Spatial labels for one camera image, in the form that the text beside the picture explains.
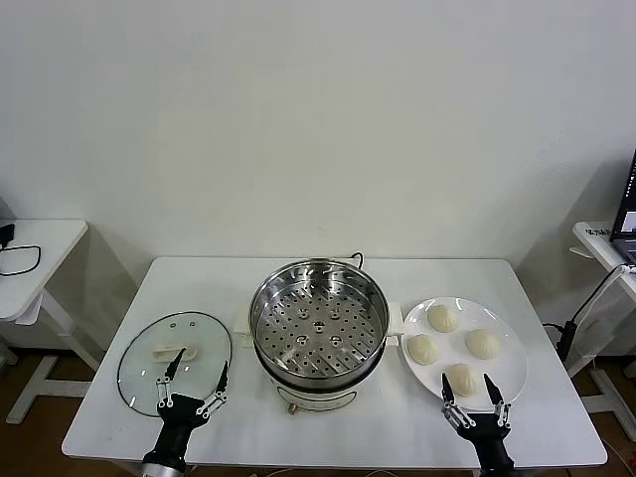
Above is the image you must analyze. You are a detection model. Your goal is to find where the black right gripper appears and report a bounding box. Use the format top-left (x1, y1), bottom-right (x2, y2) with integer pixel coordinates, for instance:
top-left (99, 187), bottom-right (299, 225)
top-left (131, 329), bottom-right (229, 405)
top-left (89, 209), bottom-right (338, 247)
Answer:
top-left (439, 372), bottom-right (517, 477)

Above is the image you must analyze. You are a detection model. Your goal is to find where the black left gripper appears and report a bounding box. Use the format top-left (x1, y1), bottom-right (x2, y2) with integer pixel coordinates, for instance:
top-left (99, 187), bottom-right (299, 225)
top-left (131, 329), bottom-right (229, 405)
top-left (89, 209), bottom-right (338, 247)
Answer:
top-left (141, 348), bottom-right (232, 468)

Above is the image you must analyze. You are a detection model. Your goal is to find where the white steamed baozi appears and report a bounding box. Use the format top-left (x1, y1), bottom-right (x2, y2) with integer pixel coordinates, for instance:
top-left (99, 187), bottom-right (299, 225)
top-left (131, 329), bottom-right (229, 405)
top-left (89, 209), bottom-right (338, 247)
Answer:
top-left (443, 362), bottom-right (482, 399)
top-left (406, 333), bottom-right (440, 367)
top-left (426, 303), bottom-right (462, 334)
top-left (464, 327), bottom-right (501, 360)

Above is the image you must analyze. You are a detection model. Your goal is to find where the glass lid with cream handle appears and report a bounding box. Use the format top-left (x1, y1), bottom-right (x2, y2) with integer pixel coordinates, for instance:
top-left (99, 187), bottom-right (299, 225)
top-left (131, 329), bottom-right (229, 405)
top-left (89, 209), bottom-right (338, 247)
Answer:
top-left (116, 311), bottom-right (234, 417)

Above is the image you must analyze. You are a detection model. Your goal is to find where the white round plate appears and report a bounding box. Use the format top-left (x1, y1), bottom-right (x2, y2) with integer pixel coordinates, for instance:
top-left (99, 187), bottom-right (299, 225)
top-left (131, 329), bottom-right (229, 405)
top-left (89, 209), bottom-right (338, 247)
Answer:
top-left (401, 296), bottom-right (529, 411)

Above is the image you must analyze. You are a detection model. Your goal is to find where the white electric cooker pot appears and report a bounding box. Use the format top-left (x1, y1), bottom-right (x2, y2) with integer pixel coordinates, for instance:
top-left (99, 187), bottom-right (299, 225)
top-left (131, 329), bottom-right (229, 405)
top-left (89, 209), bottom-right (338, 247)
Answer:
top-left (232, 300), bottom-right (404, 416)

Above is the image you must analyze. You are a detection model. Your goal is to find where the white side table with laptop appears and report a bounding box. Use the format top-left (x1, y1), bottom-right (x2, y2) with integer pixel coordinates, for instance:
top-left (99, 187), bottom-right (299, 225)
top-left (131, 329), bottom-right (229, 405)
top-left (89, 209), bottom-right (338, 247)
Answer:
top-left (565, 220), bottom-right (636, 428)

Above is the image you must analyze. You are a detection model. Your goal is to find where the white side table with adapter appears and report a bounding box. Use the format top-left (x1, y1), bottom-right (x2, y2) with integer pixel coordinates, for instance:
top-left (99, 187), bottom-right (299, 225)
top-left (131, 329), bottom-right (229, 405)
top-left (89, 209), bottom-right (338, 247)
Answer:
top-left (0, 218), bottom-right (108, 424)

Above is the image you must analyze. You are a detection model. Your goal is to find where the dark laptop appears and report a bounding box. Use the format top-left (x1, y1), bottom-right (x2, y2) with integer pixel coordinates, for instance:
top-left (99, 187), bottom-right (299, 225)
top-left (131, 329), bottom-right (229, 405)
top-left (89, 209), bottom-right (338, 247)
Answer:
top-left (609, 147), bottom-right (636, 265)

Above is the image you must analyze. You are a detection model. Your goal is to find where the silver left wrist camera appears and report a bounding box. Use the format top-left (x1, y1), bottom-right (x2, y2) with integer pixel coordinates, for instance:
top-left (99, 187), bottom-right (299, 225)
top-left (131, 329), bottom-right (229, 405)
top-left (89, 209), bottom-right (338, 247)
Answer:
top-left (141, 460), bottom-right (187, 477)

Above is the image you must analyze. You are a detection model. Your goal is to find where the black cable with clamp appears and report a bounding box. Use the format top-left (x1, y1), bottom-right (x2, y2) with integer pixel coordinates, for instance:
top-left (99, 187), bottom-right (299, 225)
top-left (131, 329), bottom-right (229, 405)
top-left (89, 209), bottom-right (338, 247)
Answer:
top-left (541, 265), bottom-right (625, 360)

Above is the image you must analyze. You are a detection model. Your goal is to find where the thin pink floor cable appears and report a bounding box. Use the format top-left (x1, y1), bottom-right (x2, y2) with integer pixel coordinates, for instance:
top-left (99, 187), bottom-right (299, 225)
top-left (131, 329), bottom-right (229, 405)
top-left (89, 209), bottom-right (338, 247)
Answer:
top-left (606, 439), bottom-right (636, 461)

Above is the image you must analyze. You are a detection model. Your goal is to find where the white cable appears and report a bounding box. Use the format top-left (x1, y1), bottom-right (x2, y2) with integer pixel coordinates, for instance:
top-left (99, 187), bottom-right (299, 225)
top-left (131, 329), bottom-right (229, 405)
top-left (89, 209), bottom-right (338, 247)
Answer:
top-left (585, 264), bottom-right (636, 324)

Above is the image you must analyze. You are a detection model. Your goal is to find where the black looped cable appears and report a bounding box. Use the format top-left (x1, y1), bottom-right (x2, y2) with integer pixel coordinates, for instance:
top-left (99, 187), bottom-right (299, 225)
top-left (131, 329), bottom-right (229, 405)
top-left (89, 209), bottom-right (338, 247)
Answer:
top-left (0, 242), bottom-right (44, 277)

